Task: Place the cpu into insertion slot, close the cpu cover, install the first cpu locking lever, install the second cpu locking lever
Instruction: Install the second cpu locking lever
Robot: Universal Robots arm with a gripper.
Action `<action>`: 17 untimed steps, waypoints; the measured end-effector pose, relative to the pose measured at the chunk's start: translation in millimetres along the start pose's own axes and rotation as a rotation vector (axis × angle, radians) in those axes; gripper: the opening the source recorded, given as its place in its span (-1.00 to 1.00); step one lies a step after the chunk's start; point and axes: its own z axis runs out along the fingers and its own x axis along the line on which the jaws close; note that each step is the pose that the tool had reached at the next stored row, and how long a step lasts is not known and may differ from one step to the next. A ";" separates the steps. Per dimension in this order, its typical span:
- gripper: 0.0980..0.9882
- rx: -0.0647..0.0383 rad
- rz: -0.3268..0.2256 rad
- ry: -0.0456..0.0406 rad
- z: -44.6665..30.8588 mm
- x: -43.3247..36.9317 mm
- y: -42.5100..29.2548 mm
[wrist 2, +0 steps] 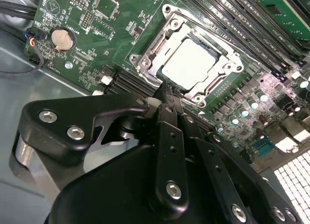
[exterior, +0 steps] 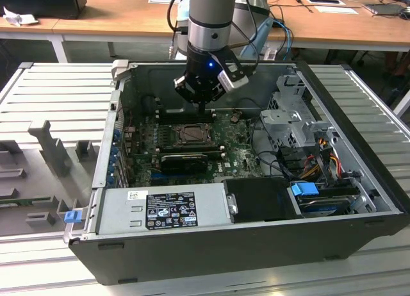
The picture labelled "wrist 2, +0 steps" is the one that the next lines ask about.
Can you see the silver square CPU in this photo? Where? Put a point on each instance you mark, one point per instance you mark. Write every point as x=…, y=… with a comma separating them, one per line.
x=189, y=61

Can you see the metal socket cover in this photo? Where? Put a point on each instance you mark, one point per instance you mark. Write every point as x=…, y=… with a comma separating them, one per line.
x=159, y=54

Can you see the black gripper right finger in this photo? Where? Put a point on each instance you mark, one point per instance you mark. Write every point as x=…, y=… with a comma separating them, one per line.
x=218, y=170

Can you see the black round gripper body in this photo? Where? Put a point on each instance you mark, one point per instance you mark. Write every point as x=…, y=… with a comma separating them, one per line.
x=109, y=185

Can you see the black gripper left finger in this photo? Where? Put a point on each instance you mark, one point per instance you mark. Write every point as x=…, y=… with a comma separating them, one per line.
x=172, y=161

